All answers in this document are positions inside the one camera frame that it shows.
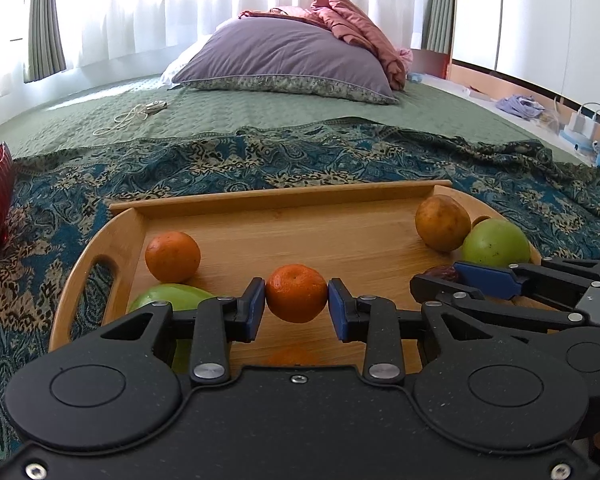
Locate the small mandarin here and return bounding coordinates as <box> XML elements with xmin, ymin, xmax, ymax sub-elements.
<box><xmin>144</xmin><ymin>231</ymin><xmax>201</xmax><ymax>283</ymax></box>
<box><xmin>265</xmin><ymin>264</ymin><xmax>328</xmax><ymax>323</ymax></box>

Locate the left green curtain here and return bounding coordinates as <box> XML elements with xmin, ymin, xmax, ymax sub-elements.
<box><xmin>23</xmin><ymin>0</ymin><xmax>67</xmax><ymax>84</ymax></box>

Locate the blue paisley blanket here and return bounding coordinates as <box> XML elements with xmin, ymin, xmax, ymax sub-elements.
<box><xmin>0</xmin><ymin>118</ymin><xmax>600</xmax><ymax>463</ymax></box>

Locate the large brownish orange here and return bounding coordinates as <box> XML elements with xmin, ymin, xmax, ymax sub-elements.
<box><xmin>415</xmin><ymin>195</ymin><xmax>471</xmax><ymax>252</ymax></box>

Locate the right green curtain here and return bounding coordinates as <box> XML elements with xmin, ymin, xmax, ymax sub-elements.
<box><xmin>422</xmin><ymin>0</ymin><xmax>456</xmax><ymax>54</ymax></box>

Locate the green quilted bedspread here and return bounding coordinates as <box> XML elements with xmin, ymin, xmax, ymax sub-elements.
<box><xmin>0</xmin><ymin>75</ymin><xmax>584</xmax><ymax>164</ymax></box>

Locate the green apple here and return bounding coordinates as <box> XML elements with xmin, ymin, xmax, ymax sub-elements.
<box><xmin>126</xmin><ymin>284</ymin><xmax>213</xmax><ymax>374</ymax></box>
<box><xmin>462</xmin><ymin>218</ymin><xmax>531</xmax><ymax>268</ymax></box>

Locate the dried red date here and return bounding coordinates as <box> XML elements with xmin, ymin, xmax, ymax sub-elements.
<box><xmin>424</xmin><ymin>266</ymin><xmax>460</xmax><ymax>282</ymax></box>

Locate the pink crumpled blanket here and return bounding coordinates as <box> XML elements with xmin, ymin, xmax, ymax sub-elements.
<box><xmin>238</xmin><ymin>0</ymin><xmax>413</xmax><ymax>90</ymax></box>

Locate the wooden serving tray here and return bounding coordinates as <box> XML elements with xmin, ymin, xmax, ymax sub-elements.
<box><xmin>47</xmin><ymin>179</ymin><xmax>543</xmax><ymax>376</ymax></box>

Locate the white cable on bed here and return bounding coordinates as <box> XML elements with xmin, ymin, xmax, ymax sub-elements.
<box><xmin>92</xmin><ymin>100</ymin><xmax>169</xmax><ymax>137</ymax></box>

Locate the wooden bed frame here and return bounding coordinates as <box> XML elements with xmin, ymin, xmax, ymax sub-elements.
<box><xmin>411</xmin><ymin>49</ymin><xmax>581</xmax><ymax>122</ymax></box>

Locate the purple pillow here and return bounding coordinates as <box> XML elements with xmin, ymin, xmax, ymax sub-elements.
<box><xmin>171</xmin><ymin>18</ymin><xmax>396</xmax><ymax>105</ymax></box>

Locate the white charger with cables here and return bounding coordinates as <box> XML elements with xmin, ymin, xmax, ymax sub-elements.
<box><xmin>553</xmin><ymin>96</ymin><xmax>600</xmax><ymax>155</ymax></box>

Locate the green curtain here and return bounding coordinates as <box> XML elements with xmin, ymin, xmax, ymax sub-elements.
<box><xmin>23</xmin><ymin>0</ymin><xmax>67</xmax><ymax>84</ymax></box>
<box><xmin>422</xmin><ymin>0</ymin><xmax>456</xmax><ymax>54</ymax></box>

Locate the lilac crumpled cloth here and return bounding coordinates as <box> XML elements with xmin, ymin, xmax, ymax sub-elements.
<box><xmin>495</xmin><ymin>94</ymin><xmax>545</xmax><ymax>120</ymax></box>

